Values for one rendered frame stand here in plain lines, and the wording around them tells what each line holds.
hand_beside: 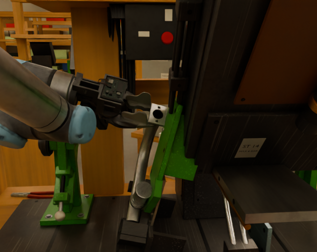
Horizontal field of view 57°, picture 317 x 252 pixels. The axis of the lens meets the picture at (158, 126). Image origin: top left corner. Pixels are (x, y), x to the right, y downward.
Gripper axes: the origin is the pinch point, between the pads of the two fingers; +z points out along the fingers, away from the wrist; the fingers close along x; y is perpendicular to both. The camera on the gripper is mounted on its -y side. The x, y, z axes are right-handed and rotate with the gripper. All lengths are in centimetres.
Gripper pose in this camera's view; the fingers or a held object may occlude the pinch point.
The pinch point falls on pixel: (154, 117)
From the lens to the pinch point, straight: 71.8
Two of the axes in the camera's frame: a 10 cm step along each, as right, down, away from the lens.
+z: 9.6, 2.5, 1.4
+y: 2.5, -4.6, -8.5
